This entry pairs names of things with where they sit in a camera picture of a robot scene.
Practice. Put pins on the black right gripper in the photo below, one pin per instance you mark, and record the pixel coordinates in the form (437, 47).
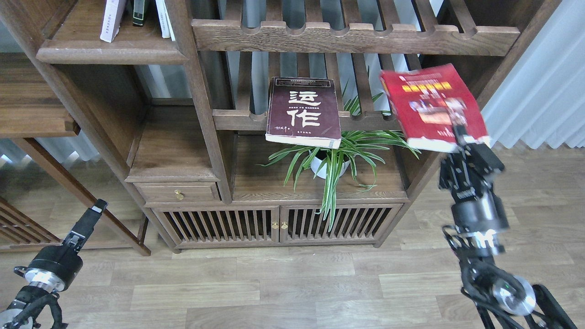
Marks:
(469, 175)

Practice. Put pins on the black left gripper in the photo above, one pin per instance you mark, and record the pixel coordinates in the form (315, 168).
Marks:
(55, 267)

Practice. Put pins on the dark red book white characters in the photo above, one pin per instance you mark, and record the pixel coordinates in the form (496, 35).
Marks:
(303, 111)

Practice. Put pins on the white lavender paperback book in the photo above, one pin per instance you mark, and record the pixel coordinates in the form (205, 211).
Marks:
(113, 13)

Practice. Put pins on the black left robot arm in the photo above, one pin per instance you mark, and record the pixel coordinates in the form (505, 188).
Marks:
(28, 304)

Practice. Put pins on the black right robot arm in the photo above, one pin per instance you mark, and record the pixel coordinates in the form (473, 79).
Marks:
(497, 294)

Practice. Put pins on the white curtain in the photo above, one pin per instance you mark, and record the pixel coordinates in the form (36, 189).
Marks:
(542, 101)

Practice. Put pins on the green spider plant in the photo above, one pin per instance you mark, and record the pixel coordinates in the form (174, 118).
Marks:
(354, 145)

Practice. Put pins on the wooden side furniture left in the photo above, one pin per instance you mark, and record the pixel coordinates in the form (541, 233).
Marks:
(30, 109)

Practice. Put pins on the white plant pot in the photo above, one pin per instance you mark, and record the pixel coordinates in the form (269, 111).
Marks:
(320, 169)

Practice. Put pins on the dark wooden bookshelf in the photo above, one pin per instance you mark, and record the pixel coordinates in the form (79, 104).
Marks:
(180, 124)

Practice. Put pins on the white upright book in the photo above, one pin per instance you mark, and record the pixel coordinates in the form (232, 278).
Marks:
(164, 20)

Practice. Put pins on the dark green upright book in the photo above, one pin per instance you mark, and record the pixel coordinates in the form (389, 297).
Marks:
(139, 11)

